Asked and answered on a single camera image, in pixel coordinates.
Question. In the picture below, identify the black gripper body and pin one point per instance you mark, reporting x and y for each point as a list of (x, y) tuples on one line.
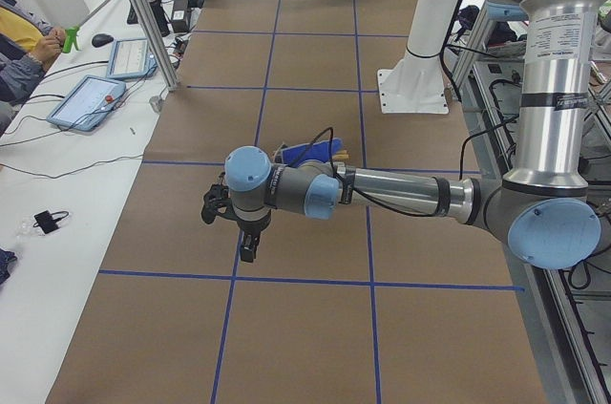
[(251, 227)]

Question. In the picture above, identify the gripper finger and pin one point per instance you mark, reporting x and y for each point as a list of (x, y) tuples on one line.
[(249, 245)]

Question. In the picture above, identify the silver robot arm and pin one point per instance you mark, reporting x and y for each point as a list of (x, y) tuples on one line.
[(538, 209)]

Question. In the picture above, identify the white towel rack wooden bars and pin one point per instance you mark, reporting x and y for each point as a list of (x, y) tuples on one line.
[(341, 155)]

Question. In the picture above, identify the small black dongle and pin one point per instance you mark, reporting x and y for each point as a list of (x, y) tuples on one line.
[(48, 221)]

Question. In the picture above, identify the near teach pendant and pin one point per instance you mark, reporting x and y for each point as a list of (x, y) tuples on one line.
[(87, 104)]

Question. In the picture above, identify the teach pendant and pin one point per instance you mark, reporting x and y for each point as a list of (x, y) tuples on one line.
[(130, 59), (87, 104)]

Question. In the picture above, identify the far teach pendant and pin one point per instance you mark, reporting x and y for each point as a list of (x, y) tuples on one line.
[(130, 59)]

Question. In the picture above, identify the black computer mouse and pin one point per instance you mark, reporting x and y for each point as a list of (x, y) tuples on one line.
[(101, 39)]

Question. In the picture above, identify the green plastic tool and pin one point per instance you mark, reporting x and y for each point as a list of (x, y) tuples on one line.
[(70, 42)]

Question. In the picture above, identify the seated person yellow shirt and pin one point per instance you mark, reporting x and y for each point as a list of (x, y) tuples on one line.
[(29, 47)]

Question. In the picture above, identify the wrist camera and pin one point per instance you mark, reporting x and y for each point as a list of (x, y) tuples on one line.
[(216, 203)]

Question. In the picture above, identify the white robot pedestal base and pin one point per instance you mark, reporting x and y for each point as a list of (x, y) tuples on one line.
[(415, 84)]

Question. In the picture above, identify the aluminium frame post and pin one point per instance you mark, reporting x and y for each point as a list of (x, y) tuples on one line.
[(147, 22)]

